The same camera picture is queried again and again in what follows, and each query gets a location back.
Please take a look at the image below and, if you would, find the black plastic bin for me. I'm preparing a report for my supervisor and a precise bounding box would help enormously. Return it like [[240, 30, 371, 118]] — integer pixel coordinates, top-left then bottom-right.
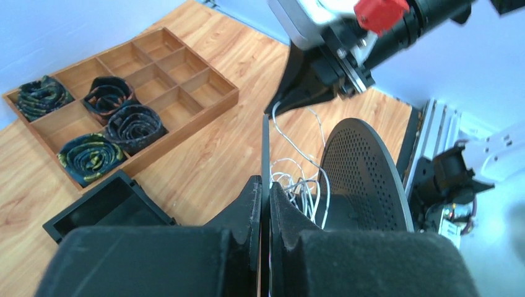
[[42, 170, 177, 244]]

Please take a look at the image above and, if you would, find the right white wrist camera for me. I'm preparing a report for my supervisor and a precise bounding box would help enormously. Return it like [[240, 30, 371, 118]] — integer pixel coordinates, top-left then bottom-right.
[[267, 0, 410, 51]]

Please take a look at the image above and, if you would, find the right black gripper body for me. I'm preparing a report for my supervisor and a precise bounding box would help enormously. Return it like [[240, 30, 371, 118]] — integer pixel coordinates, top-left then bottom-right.
[[264, 37, 376, 116]]

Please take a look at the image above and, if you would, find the coiled cable top left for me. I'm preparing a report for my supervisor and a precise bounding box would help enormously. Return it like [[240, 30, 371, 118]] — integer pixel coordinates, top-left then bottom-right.
[[15, 75, 76, 123]]

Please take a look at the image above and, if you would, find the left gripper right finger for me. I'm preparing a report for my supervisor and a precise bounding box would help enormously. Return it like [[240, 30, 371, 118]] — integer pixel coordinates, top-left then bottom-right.
[[269, 183, 479, 296]]

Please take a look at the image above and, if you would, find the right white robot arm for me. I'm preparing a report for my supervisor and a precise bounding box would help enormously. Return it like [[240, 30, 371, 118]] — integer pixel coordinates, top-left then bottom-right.
[[267, 1, 524, 197]]

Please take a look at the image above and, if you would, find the coiled cable yellow green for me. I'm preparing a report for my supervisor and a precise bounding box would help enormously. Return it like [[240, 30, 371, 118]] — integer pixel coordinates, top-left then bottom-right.
[[57, 133, 127, 187]]

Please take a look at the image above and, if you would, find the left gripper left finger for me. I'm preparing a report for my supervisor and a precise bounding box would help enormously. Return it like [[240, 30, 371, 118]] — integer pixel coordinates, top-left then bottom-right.
[[36, 176, 262, 296]]

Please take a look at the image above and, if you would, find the white thin wire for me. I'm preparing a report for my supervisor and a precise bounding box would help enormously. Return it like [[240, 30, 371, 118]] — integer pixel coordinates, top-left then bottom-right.
[[268, 100, 331, 297]]

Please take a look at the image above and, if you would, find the black cable spool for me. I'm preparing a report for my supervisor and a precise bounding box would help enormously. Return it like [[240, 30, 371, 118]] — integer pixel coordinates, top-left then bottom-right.
[[266, 118, 414, 289]]

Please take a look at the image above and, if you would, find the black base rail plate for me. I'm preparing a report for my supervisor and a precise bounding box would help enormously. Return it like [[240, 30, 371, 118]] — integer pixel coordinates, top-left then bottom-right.
[[396, 106, 427, 197]]

